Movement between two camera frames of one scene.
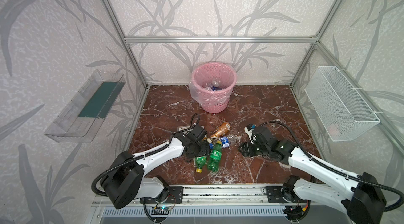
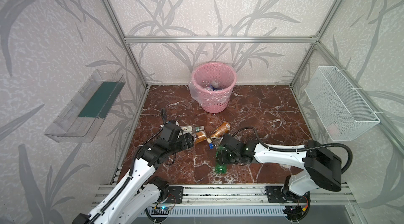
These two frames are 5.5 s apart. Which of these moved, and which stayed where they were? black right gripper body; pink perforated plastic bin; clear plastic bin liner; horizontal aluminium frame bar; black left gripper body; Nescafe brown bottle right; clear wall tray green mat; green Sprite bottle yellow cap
Moved: black left gripper body; green Sprite bottle yellow cap; black right gripper body
Stayed: clear plastic bin liner; pink perforated plastic bin; clear wall tray green mat; horizontal aluminium frame bar; Nescafe brown bottle right
